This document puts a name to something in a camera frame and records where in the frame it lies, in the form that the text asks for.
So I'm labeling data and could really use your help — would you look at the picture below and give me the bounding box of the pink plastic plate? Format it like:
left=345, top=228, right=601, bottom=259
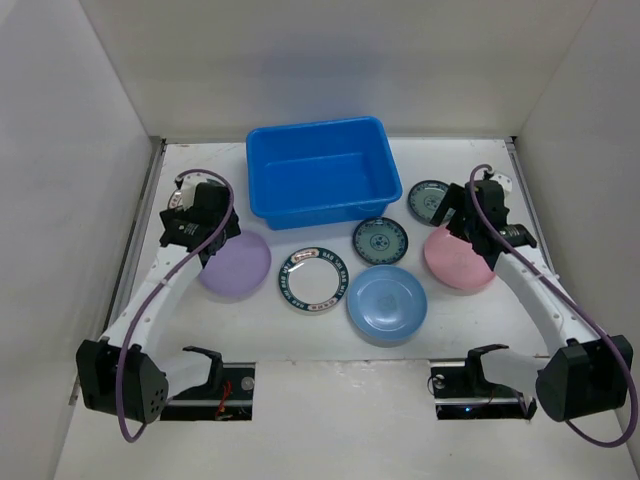
left=423, top=227, right=496, bottom=292

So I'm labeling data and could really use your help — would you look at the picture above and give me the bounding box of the purple plastic plate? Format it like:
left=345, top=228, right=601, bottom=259
left=198, top=230, right=272, bottom=299

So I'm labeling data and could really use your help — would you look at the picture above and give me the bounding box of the white plate green lettered rim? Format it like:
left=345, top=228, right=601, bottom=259
left=277, top=247, right=350, bottom=314

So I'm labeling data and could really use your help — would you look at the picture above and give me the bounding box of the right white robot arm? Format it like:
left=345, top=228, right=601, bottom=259
left=432, top=179, right=633, bottom=422

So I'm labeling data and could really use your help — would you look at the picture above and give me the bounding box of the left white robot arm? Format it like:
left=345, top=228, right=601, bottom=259
left=76, top=173, right=241, bottom=425

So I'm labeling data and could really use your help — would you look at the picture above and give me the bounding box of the teal patterned plate near bin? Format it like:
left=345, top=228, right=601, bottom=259
left=352, top=217, right=409, bottom=265

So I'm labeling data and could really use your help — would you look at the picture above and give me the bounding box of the blue plastic bin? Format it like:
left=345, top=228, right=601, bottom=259
left=246, top=116, right=403, bottom=230

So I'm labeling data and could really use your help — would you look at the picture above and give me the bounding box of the teal patterned plate far right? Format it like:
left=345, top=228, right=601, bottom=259
left=407, top=180, right=448, bottom=225

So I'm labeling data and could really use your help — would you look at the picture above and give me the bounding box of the light blue plastic plate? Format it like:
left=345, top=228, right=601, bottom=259
left=347, top=265, right=428, bottom=346

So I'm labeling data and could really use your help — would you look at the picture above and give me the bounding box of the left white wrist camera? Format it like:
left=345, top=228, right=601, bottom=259
left=175, top=174, right=202, bottom=209

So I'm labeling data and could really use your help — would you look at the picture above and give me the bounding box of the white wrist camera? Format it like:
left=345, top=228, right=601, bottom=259
left=175, top=174, right=202, bottom=209
left=483, top=170, right=514, bottom=196

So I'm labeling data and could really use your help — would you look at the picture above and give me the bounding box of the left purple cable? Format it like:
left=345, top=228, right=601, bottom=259
left=115, top=168, right=238, bottom=444

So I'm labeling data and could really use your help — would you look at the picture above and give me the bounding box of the purple cable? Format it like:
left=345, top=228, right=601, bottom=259
left=469, top=163, right=640, bottom=448
left=115, top=168, right=238, bottom=444

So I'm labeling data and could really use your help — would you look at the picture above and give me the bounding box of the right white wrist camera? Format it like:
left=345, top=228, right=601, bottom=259
left=483, top=170, right=514, bottom=196

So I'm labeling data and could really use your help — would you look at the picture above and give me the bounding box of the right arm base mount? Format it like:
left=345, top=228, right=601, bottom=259
left=427, top=359, right=537, bottom=421

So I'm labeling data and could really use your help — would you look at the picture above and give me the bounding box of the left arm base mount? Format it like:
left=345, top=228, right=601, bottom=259
left=160, top=363, right=256, bottom=422

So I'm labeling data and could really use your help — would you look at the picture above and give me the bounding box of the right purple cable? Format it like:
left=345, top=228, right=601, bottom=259
left=469, top=163, right=640, bottom=448

